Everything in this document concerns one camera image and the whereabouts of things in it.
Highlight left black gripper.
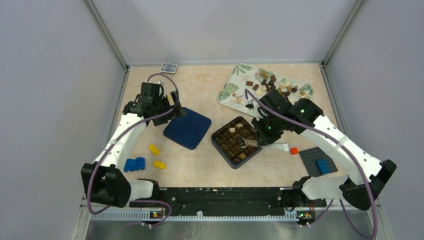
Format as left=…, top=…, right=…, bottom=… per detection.
left=152, top=90, right=186, bottom=126

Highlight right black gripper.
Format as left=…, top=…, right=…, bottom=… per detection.
left=251, top=112, right=285, bottom=147

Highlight metal serving tongs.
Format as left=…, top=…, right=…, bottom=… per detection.
left=236, top=138, right=290, bottom=152

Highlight dark blue chocolate box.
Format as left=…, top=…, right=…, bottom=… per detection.
left=211, top=116, right=262, bottom=170

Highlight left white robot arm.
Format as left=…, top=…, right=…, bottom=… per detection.
left=80, top=81, right=186, bottom=208

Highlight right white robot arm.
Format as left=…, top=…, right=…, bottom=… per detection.
left=245, top=90, right=397, bottom=211

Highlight dark blue box lid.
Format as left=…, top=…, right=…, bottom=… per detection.
left=163, top=107, right=212, bottom=150

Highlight orange red cube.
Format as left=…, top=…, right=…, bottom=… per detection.
left=290, top=147, right=299, bottom=155

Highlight playing card deck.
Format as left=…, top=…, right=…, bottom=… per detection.
left=160, top=63, right=178, bottom=75

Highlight yellow brick upper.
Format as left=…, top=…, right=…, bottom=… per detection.
left=148, top=144, right=161, bottom=156

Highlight yellow brick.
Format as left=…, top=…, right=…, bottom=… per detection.
left=152, top=160, right=166, bottom=170
left=148, top=144, right=161, bottom=156

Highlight leaf patterned tray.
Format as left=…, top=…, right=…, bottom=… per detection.
left=217, top=63, right=314, bottom=116

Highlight grey lego baseplate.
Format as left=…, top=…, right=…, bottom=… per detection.
left=298, top=147, right=338, bottom=177

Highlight yellow brick lower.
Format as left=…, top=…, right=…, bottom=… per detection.
left=152, top=160, right=166, bottom=170

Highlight blue toy car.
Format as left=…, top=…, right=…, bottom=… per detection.
left=123, top=157, right=146, bottom=173

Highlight blue lego brick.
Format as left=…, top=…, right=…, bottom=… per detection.
left=315, top=159, right=331, bottom=175

